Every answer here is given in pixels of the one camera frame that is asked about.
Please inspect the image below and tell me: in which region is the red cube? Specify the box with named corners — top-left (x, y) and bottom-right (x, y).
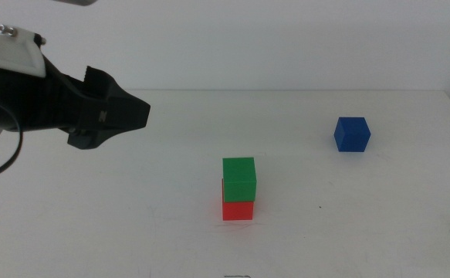
top-left (221, 178), bottom-right (255, 222)

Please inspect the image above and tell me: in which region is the blue cube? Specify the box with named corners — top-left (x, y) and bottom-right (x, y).
top-left (333, 117), bottom-right (371, 153)

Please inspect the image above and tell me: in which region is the green cube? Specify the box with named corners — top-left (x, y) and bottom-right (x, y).
top-left (222, 157), bottom-right (257, 203)

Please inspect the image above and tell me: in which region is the black left wrist camera cable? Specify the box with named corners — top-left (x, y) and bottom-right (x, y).
top-left (0, 96), bottom-right (25, 182)

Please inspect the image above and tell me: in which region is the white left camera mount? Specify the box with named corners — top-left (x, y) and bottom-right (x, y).
top-left (0, 0), bottom-right (48, 79)

